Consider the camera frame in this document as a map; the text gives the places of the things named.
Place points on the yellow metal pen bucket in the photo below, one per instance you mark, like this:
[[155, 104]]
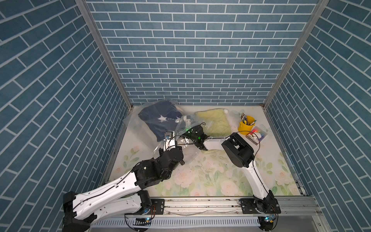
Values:
[[246, 129]]

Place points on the clear plastic vacuum bag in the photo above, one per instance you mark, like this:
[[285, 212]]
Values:
[[139, 143]]

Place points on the light green fluffy blanket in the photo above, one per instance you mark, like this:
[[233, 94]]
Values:
[[217, 124]]

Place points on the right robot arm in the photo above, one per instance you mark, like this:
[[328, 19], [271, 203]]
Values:
[[242, 155]]

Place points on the pens in bucket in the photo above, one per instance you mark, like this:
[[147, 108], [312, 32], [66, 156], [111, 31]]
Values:
[[244, 119]]

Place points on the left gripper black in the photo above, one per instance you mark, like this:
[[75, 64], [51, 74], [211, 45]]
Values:
[[179, 149]]

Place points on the navy blue star blanket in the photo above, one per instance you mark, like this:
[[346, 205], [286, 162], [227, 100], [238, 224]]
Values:
[[160, 117]]

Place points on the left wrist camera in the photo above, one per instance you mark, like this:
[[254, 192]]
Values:
[[169, 140]]

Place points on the clear box of stationery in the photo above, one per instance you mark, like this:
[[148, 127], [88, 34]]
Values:
[[256, 135]]

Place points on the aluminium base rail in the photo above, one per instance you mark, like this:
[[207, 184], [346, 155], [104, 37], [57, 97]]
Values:
[[204, 206]]

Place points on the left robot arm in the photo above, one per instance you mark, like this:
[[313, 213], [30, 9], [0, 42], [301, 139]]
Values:
[[126, 194]]

